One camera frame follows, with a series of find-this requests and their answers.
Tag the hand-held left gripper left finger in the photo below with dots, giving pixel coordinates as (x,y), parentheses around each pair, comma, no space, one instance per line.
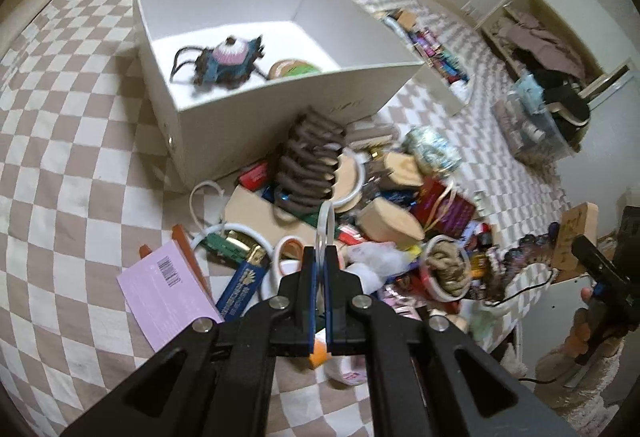
(307,307)

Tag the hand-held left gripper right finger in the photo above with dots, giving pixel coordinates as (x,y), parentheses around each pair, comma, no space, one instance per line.
(334,307)

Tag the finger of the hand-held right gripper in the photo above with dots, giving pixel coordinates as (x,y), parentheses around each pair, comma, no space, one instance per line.
(597,264)

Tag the square wooden coaster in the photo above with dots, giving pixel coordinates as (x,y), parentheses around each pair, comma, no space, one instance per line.
(575,237)

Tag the purple crochet piece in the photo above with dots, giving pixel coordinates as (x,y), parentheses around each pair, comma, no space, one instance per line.
(535,249)
(500,277)

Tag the white gauze bundle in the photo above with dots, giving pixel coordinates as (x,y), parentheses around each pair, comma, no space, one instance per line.
(380,262)

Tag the white cardboard box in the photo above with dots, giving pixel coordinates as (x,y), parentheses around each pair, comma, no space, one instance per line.
(240,137)

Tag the round turtle coaster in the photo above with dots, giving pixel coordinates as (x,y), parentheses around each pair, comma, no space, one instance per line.
(292,69)

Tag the blue brown crochet owl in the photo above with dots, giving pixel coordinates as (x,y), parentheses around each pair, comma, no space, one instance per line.
(225,62)

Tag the person's right hand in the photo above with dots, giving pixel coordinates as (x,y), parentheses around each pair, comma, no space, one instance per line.
(580,332)

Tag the blue printed packet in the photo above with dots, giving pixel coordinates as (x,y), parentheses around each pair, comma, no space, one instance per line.
(242,287)

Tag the beige cardboard piece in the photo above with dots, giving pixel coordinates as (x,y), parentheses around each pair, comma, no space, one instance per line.
(260,217)

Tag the large oval wooden box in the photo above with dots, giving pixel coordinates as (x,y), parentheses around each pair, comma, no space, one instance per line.
(392,222)

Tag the white rimmed round hoop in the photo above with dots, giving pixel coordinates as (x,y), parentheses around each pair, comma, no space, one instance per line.
(347,177)

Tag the pink booklet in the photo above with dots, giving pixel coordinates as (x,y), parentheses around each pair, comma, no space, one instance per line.
(165,297)

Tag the red gift packet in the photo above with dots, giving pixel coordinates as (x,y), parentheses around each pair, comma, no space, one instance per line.
(440,204)

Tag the clear plastic storage bin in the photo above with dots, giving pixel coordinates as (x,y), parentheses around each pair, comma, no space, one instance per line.
(530,132)

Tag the small oval wooden box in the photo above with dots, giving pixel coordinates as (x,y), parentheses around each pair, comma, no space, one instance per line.
(402,169)

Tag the black bag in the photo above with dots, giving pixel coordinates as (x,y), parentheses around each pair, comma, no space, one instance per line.
(565,99)

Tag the clear tube bottle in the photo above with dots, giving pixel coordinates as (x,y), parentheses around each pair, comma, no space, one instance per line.
(370,134)

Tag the wooden wardrobe shelf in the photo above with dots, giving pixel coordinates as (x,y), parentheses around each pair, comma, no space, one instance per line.
(600,47)

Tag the shallow white box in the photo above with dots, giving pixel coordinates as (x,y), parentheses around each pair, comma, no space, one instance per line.
(450,97)

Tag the pink clothes pile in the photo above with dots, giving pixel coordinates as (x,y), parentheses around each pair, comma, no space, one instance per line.
(540,39)

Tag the assorted small trinkets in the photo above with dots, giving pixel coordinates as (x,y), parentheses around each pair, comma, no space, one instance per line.
(430,49)

